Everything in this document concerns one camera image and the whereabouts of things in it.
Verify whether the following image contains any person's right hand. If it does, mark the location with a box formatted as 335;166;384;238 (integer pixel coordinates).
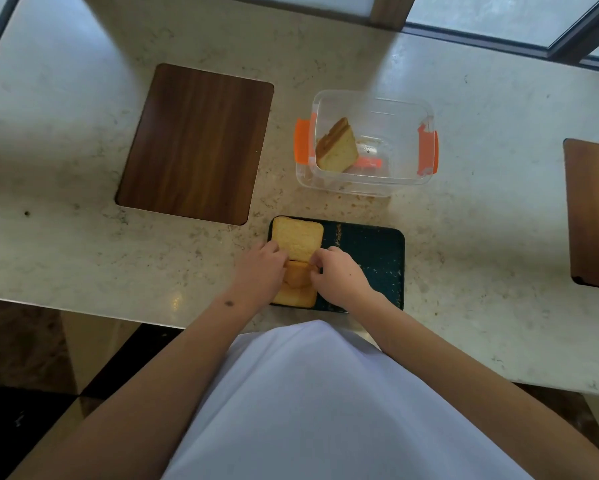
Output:
309;246;378;313

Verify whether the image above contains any person's left hand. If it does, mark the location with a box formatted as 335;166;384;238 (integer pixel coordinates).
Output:
227;240;289;314

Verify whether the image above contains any small yellow cake piece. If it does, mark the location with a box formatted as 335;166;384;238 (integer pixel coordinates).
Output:
284;260;313;290

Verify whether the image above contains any person's right forearm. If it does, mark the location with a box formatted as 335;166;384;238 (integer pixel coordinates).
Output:
348;290;599;480

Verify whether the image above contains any person's left forearm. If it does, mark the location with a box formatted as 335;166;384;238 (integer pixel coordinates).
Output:
7;291;260;480

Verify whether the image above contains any large yellow cake slice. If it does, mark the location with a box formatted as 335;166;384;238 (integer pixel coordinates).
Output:
271;217;324;263

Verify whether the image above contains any flat yellow cake slice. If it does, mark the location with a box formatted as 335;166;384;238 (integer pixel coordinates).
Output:
271;284;318;309

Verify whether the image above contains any dark green rectangular tray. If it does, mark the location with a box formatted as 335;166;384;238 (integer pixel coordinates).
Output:
268;216;406;313

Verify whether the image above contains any brown-crusted cake wedge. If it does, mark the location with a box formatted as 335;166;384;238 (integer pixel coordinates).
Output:
315;117;359;173

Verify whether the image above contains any brown wooden placemat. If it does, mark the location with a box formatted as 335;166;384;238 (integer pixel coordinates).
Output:
563;138;599;291
115;63;275;226

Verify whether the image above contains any clear container with orange clips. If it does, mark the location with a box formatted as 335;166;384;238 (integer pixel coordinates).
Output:
293;90;439;197

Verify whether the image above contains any white shirt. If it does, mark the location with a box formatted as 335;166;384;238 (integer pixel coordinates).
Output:
162;320;532;480

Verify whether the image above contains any beige table leg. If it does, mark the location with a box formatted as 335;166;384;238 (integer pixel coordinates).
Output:
61;311;141;393

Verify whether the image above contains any dark window frame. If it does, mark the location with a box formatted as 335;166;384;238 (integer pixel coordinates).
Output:
204;0;599;75

